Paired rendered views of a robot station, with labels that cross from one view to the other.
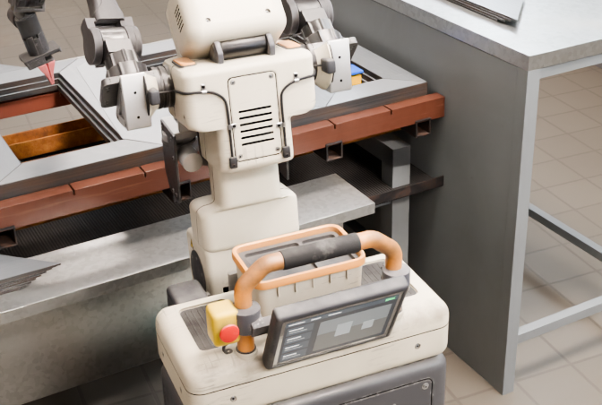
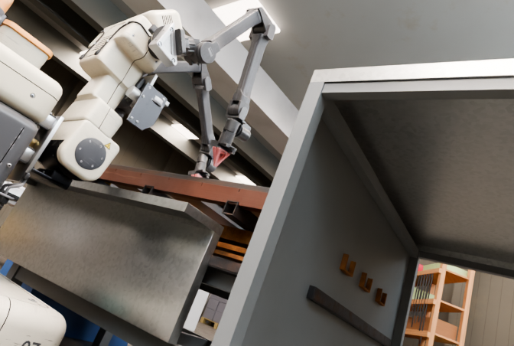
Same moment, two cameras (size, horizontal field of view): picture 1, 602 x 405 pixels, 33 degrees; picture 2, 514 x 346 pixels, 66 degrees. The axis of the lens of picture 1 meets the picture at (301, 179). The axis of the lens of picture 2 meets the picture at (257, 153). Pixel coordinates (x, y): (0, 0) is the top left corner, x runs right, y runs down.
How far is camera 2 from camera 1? 2.82 m
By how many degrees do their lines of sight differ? 81
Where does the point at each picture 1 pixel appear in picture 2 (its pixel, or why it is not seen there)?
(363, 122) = (259, 195)
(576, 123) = not seen: outside the picture
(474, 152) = (304, 222)
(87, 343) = (57, 249)
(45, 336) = (53, 231)
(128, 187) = (131, 177)
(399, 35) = (367, 202)
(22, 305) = not seen: hidden behind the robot
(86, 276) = not seen: hidden behind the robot
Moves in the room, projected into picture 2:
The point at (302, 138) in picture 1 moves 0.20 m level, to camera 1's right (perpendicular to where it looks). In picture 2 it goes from (216, 188) to (242, 183)
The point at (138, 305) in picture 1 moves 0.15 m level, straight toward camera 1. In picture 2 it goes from (85, 241) to (49, 226)
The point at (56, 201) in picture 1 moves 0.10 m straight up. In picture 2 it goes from (109, 171) to (119, 152)
